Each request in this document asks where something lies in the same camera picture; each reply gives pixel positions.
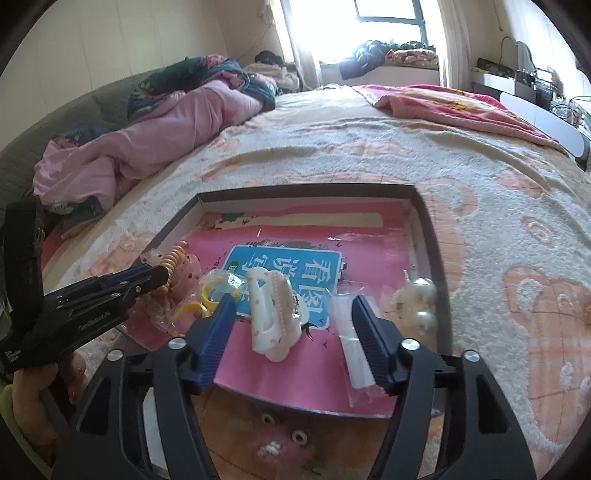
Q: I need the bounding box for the white desk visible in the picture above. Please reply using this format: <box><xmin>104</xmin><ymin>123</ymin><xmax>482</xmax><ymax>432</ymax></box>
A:
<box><xmin>471</xmin><ymin>69</ymin><xmax>591</xmax><ymax>161</ymax></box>

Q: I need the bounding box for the pearl hair clip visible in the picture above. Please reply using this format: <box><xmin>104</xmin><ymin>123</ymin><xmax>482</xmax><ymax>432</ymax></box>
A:
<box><xmin>394</xmin><ymin>276</ymin><xmax>439</xmax><ymax>342</ymax></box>

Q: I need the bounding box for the round desk mirror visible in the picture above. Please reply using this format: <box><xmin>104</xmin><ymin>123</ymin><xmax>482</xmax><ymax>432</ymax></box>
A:
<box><xmin>501</xmin><ymin>37</ymin><xmax>533</xmax><ymax>71</ymax></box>

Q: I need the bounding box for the pink printed blanket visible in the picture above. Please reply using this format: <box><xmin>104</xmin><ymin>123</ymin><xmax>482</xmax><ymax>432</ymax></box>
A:
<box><xmin>352</xmin><ymin>84</ymin><xmax>563</xmax><ymax>149</ymax></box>

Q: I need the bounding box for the white claw hair clip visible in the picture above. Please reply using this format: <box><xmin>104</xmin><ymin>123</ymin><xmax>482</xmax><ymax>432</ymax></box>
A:
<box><xmin>245</xmin><ymin>268</ymin><xmax>311</xmax><ymax>363</ymax></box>

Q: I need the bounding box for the pink quilt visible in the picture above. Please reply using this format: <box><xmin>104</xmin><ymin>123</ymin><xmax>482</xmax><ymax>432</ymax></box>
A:
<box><xmin>32</xmin><ymin>78</ymin><xmax>265</xmax><ymax>209</ymax></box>

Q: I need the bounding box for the clear plastic packet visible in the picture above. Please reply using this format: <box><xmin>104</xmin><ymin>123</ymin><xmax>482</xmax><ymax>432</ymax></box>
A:
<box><xmin>330</xmin><ymin>294</ymin><xmax>376</xmax><ymax>391</ymax></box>

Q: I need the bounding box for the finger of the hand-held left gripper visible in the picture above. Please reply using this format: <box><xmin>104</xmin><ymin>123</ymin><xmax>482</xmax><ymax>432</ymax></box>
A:
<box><xmin>105</xmin><ymin>268</ymin><xmax>170</xmax><ymax>304</ymax></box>
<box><xmin>91</xmin><ymin>266</ymin><xmax>160</xmax><ymax>291</ymax></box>

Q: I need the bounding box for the person's left hand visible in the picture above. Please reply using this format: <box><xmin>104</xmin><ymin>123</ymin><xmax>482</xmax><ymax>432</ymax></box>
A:
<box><xmin>11</xmin><ymin>354</ymin><xmax>88</xmax><ymax>446</ymax></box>

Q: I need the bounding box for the window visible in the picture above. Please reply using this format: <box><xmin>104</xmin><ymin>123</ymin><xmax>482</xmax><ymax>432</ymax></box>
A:
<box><xmin>352</xmin><ymin>0</ymin><xmax>431</xmax><ymax>49</ymax></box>

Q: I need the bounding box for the white pillow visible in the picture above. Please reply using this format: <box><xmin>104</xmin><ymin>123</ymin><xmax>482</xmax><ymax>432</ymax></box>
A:
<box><xmin>241</xmin><ymin>62</ymin><xmax>302</xmax><ymax>92</ymax></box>

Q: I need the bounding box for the yellow hair clip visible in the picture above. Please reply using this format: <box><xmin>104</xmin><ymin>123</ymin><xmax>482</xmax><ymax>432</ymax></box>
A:
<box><xmin>154</xmin><ymin>241</ymin><xmax>191</xmax><ymax>296</ymax></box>
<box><xmin>178</xmin><ymin>272</ymin><xmax>245</xmax><ymax>324</ymax></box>

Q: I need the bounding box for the grey padded headboard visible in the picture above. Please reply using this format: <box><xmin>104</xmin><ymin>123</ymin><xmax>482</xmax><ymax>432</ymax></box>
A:
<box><xmin>0</xmin><ymin>67</ymin><xmax>155</xmax><ymax>206</ymax></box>

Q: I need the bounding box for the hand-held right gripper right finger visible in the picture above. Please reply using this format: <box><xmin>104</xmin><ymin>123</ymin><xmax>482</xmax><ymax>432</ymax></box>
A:
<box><xmin>351</xmin><ymin>294</ymin><xmax>532</xmax><ymax>480</ymax></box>

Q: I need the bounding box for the red patterned blanket pile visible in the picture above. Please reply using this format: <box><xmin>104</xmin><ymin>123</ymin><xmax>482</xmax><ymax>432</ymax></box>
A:
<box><xmin>385</xmin><ymin>44</ymin><xmax>440</xmax><ymax>66</ymax></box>

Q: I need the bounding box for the sheer white curtain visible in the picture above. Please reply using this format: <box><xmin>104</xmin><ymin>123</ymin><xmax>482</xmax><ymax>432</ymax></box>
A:
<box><xmin>276</xmin><ymin>0</ymin><xmax>325</xmax><ymax>92</ymax></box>

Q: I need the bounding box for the pink fuzzy hair accessory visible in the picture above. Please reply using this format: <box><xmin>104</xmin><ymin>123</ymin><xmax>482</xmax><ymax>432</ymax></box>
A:
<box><xmin>252</xmin><ymin>410</ymin><xmax>319</xmax><ymax>464</ymax></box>

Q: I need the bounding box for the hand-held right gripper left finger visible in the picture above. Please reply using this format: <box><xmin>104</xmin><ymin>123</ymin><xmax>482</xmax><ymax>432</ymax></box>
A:
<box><xmin>53</xmin><ymin>295</ymin><xmax>238</xmax><ymax>480</ymax></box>

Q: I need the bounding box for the person's left forearm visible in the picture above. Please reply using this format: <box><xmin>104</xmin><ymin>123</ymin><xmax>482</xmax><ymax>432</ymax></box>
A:
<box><xmin>0</xmin><ymin>382</ymin><xmax>54</xmax><ymax>480</ymax></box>

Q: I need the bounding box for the grey shallow cardboard box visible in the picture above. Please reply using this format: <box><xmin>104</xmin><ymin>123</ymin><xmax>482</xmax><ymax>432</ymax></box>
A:
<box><xmin>117</xmin><ymin>183</ymin><xmax>452</xmax><ymax>419</ymax></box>

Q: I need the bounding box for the dark jacket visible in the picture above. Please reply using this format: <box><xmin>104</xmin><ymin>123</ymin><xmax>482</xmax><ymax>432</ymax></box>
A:
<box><xmin>338</xmin><ymin>40</ymin><xmax>394</xmax><ymax>80</ymax></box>

